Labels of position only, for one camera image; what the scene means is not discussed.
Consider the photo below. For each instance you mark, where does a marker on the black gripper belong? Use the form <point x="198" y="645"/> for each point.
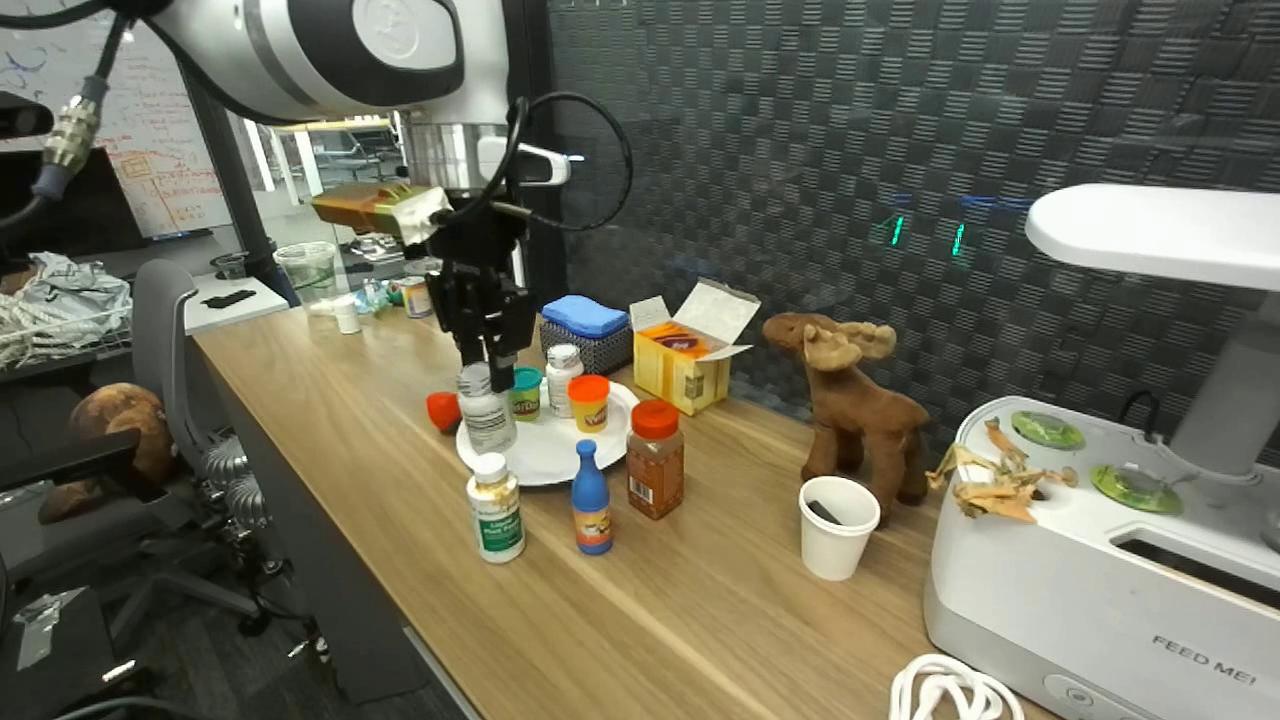
<point x="476" y="294"/>

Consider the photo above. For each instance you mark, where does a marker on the orange lid small jar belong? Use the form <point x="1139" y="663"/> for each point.
<point x="588" y="401"/>

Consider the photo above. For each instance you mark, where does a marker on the white bottle green label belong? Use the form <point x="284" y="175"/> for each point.
<point x="494" y="511"/>

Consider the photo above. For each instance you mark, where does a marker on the orange lid spice jar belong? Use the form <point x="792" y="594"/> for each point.
<point x="655" y="456"/>

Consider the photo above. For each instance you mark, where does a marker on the teal lid small jar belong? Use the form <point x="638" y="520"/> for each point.
<point x="525" y="392"/>

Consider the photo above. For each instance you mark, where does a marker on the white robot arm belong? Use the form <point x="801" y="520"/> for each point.
<point x="446" y="64"/>

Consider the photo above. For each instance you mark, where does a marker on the white paper plate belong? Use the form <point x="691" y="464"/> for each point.
<point x="547" y="449"/>

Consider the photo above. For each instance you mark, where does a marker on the red plastic strawberry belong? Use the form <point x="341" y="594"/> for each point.
<point x="443" y="411"/>

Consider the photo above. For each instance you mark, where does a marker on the blue cloth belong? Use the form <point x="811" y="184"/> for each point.
<point x="580" y="317"/>

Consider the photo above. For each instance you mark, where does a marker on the blue cap small bottle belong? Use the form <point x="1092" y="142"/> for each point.
<point x="588" y="507"/>

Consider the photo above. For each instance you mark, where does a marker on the yellow open cardboard box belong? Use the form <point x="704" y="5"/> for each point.
<point x="684" y="354"/>

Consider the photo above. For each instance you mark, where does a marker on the black office chair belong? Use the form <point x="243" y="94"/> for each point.
<point x="215" y="512"/>

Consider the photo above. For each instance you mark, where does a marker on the brown plush toy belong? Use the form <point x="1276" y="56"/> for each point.
<point x="121" y="437"/>

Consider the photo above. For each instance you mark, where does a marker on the white paper cup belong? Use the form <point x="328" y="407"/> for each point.
<point x="839" y="520"/>

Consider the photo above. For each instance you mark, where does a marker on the brown plush moose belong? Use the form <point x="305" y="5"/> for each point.
<point x="857" y="426"/>

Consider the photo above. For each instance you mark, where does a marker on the white hydroponic planter appliance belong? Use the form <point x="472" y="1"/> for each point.
<point x="1115" y="573"/>

